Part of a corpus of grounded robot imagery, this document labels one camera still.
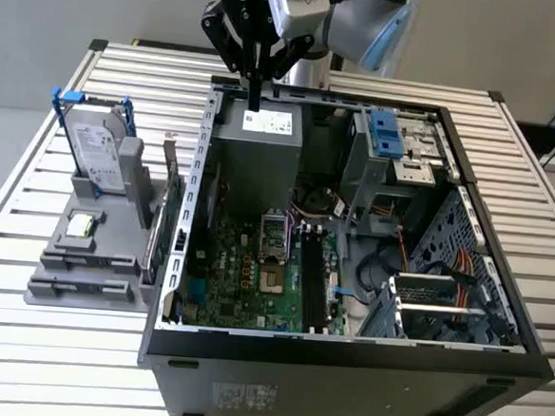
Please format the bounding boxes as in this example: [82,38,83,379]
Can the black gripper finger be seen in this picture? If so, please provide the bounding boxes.
[194,1,263,112]
[253,31,316,116]

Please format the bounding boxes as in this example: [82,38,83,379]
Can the black RAM slot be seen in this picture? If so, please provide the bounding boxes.
[295,224,318,335]
[309,225,332,336]
[316,225,339,336]
[302,224,324,335]

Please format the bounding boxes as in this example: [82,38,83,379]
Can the grey power supply unit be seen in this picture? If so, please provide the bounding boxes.
[204,96,309,220]

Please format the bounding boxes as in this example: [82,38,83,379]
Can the blue plastic bay latch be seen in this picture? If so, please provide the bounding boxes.
[364,107,405,160]

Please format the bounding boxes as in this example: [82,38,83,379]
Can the black round fan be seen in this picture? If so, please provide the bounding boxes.
[300,183,342,218]

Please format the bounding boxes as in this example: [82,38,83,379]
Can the grey metal drive bay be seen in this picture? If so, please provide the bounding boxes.
[336,105,459,243]

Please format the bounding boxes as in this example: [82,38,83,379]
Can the hard disk in blue carrier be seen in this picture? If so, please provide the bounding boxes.
[43,85,142,203]

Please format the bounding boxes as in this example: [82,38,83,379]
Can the thin metal locking lever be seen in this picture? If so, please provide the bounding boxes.
[282,211,300,267]

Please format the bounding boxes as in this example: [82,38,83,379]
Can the graphics card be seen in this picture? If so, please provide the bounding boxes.
[138,129,191,288]

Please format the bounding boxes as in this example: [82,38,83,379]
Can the metal socket cover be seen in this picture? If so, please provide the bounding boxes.
[258,208,292,263]

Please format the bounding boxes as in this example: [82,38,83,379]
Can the CPU socket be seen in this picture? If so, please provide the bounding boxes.
[257,262,288,296]

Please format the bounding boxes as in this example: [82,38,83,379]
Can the grey plastic parts rack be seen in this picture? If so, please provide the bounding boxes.
[22,129,179,315]

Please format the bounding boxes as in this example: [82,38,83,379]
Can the green motherboard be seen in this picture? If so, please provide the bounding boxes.
[176,210,357,339]

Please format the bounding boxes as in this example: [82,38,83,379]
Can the perforated metal disk bay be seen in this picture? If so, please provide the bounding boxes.
[399,181,533,350]

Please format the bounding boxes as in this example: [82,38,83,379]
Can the silver CPU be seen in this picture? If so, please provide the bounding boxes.
[63,211,100,242]

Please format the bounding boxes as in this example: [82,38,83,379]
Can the open black PC case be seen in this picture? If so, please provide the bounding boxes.
[132,69,555,416]

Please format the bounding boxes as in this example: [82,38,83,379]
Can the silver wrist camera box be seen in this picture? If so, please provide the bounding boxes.
[262,0,332,42]

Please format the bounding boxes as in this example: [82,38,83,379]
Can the short orange power wires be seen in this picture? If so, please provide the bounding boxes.
[371,200,397,218]

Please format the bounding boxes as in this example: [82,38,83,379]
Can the thin orange wire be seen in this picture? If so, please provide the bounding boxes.
[394,225,413,275]

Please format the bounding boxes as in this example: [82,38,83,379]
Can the black looped cable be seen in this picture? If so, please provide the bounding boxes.
[354,244,399,306]

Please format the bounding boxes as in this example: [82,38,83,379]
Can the grey disk bay frame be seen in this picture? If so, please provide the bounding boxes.
[358,268,492,348]

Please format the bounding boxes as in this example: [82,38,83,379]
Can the red yellow wire bundle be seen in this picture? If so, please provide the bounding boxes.
[446,246,480,331]

